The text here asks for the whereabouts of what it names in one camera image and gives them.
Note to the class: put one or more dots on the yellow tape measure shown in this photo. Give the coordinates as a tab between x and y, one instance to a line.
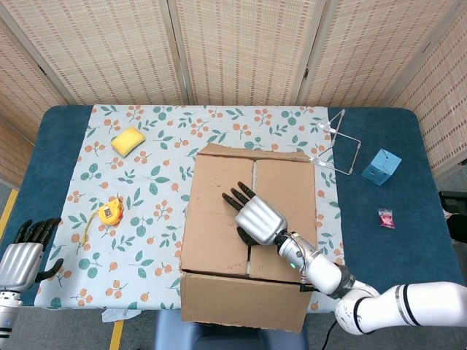
110	213

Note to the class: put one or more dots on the woven bamboo folding screen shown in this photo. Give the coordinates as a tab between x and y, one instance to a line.
237	47

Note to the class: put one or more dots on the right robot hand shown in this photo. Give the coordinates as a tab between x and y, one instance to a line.
261	218

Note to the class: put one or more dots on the small blue paper box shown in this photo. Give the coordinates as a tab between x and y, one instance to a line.
379	167

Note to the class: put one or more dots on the yellow green sponge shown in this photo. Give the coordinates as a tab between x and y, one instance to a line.
127	141

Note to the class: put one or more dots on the black bag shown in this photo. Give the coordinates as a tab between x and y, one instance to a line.
454	215

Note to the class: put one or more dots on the brown cardboard box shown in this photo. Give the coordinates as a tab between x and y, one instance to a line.
219	204

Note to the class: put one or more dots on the pink candy packet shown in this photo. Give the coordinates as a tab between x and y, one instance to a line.
386	218

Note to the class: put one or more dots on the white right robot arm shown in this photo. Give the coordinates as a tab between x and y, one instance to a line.
328	277

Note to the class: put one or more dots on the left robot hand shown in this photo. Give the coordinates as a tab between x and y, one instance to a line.
20	262

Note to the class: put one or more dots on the floral print tablecloth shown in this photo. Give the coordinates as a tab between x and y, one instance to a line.
164	127

